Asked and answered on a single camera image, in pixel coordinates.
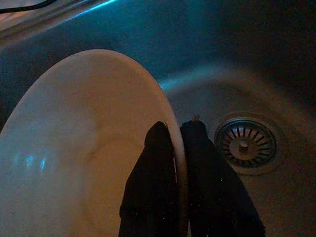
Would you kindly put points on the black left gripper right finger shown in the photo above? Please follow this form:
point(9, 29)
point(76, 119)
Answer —
point(212, 197)

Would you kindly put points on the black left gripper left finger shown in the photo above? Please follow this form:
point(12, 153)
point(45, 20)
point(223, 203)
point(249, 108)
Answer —
point(150, 192)

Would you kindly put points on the white bowl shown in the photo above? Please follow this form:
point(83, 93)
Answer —
point(74, 123)

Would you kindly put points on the metal sink drain strainer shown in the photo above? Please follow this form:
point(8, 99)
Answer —
point(244, 145)

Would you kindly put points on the stainless steel sink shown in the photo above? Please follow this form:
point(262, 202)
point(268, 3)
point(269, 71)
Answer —
point(222, 61)

